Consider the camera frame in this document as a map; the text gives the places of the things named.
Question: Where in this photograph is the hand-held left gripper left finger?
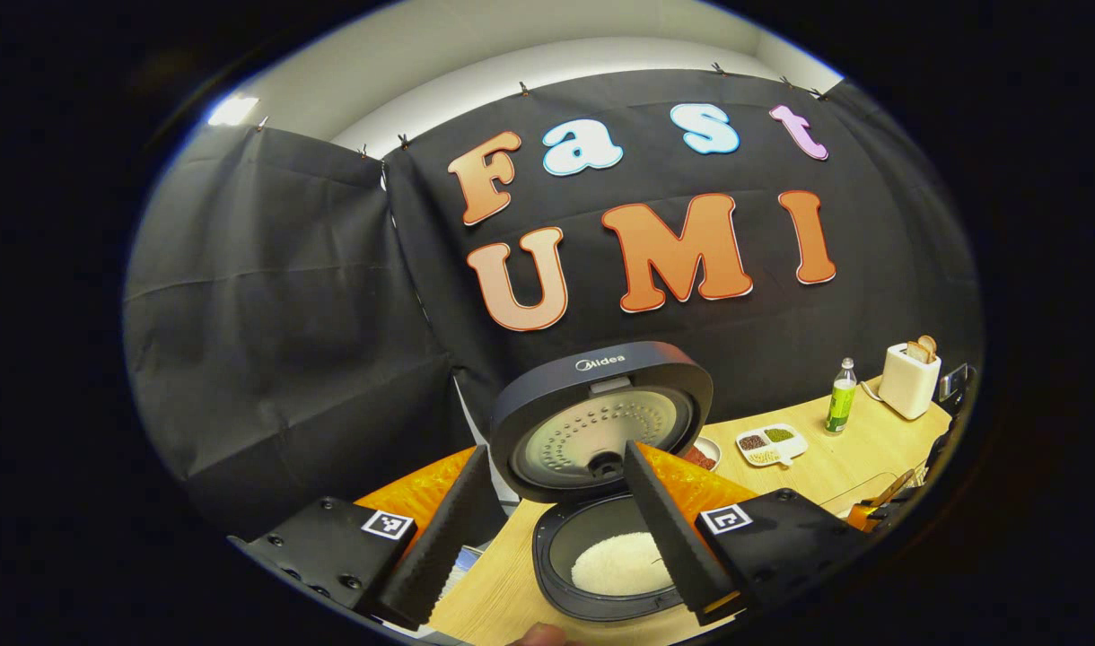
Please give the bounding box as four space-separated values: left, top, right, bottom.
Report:
229 444 495 632

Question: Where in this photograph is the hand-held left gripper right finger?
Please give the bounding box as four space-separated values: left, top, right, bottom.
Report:
622 439 872 626

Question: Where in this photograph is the white rice heap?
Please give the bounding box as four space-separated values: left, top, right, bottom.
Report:
571 531 674 596

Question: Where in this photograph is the dark grey rice cooker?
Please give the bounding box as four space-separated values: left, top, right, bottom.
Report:
490 341 715 623

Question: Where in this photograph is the clear plastic container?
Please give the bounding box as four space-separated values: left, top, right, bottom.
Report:
819 471 900 519

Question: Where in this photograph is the white toaster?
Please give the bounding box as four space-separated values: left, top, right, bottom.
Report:
878 336 942 421

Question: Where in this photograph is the white divided dish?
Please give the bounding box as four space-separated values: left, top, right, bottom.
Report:
736 424 809 468

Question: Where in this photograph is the green drink bottle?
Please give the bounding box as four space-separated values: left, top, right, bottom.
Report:
824 358 858 435

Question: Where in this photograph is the black backdrop cloth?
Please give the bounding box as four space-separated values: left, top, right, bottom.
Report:
124 70 984 539

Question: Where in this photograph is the ceiling light panel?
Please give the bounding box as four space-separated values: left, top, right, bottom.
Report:
208 94 259 127

